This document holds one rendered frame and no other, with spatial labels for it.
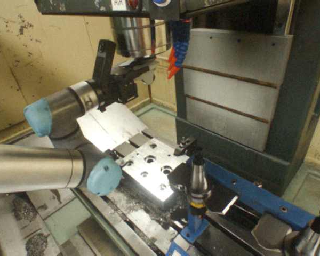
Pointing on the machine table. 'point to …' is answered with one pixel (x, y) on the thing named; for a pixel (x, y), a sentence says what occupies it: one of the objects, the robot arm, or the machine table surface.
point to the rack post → (193, 226)
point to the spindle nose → (140, 36)
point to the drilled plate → (159, 197)
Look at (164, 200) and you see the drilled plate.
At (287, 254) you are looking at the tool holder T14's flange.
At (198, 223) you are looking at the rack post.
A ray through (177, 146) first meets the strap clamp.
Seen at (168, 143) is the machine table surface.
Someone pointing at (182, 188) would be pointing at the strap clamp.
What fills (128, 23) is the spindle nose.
